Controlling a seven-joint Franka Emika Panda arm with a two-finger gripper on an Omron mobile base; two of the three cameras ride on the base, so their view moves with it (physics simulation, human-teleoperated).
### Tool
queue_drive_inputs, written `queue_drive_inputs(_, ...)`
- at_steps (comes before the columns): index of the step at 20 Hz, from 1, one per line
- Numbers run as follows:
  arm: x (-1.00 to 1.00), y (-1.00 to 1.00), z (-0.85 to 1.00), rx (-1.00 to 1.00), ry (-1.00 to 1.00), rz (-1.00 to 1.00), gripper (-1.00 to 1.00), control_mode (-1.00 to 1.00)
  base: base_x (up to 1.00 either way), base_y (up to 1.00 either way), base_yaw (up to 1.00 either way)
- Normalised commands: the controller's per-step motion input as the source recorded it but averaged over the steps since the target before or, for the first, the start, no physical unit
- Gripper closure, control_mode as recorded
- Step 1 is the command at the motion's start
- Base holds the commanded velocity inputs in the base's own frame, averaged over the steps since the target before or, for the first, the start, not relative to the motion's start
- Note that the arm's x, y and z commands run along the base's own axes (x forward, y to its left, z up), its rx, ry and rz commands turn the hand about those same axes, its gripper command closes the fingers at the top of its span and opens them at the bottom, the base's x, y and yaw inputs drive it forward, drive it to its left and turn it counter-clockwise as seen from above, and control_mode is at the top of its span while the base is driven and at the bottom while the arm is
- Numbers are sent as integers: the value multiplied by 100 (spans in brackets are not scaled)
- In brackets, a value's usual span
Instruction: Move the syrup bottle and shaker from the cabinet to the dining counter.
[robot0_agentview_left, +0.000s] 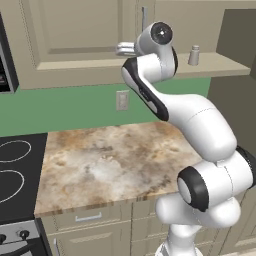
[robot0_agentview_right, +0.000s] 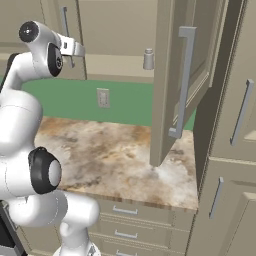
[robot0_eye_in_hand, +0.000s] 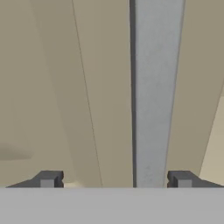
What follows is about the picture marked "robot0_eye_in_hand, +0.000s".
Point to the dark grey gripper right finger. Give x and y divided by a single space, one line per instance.
182 176

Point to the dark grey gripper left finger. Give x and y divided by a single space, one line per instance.
49 177

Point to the beige cabinet door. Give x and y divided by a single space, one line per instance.
110 96
58 87

